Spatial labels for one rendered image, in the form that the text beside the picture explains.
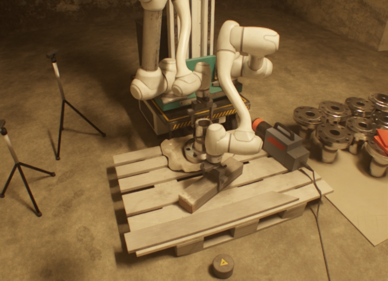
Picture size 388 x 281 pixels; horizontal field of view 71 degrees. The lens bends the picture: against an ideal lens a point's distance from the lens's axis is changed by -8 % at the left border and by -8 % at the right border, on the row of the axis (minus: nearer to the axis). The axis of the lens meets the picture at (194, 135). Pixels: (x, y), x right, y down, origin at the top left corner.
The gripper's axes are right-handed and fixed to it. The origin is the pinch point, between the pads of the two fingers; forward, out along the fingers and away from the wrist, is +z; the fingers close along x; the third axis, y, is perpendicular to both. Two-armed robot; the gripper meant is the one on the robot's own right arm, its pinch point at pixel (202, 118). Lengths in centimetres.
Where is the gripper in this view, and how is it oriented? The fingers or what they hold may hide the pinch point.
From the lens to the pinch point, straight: 192.9
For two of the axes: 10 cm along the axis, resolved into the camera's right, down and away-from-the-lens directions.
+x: -8.9, 2.6, -3.6
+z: 0.0, 8.2, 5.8
